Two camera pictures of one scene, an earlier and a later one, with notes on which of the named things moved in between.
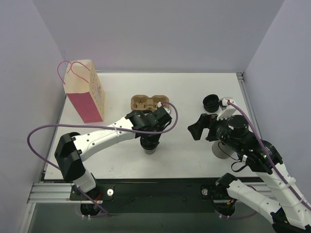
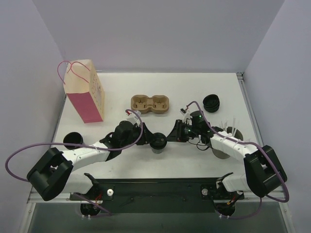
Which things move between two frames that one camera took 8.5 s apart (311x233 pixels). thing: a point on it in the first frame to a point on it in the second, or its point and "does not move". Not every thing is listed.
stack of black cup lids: (211, 102) does not move
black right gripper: (211, 128) to (178, 131)
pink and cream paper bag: (83, 91) does not move
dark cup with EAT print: (149, 142) to (158, 151)
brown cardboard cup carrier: (142, 102) does not move
